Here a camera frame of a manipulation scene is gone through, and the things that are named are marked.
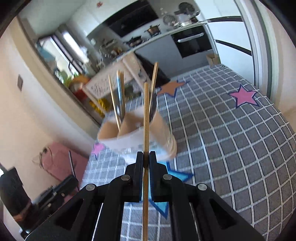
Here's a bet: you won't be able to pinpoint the dark metal spoon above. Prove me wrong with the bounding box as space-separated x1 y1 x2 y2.
149 92 157 122

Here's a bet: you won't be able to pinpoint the blue striped chopstick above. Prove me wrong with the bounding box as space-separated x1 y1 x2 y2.
116 70 123 120

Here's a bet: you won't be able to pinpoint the long wooden chopstick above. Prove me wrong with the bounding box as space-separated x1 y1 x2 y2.
108 75 121 130

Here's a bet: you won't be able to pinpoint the pink stacked plastic stools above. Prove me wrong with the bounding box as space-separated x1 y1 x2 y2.
39 142 88 184

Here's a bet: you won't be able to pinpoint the grey checked tablecloth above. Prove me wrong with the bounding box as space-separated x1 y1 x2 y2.
79 64 296 241

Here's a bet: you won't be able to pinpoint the white plastic utensil holder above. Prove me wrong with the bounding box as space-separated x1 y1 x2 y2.
97 106 177 164

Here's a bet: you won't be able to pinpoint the white perforated storage cart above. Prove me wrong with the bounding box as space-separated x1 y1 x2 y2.
82 52 151 114

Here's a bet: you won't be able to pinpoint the cardboard box on floor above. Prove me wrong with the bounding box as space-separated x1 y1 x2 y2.
206 53 221 66

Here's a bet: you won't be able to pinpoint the black built-in oven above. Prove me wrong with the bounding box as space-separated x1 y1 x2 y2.
171 26 212 58

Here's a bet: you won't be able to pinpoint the black wok on stove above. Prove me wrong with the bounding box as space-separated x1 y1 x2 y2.
123 36 143 48

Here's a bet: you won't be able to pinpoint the white refrigerator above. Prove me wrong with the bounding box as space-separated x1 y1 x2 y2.
195 1 255 84

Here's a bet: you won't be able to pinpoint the cooking pot on stove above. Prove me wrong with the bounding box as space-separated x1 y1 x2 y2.
145 25 161 37

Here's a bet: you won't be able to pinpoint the white upper cabinets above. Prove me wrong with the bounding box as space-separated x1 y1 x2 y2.
66 0 135 37

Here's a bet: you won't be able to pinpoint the black range hood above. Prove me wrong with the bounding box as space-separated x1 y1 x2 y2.
105 1 158 37

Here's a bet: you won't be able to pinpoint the black cable on stool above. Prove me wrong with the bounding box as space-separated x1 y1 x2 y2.
32 146 53 167

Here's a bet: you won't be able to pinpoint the grey wall switch plate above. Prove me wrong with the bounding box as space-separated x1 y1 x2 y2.
17 75 23 91

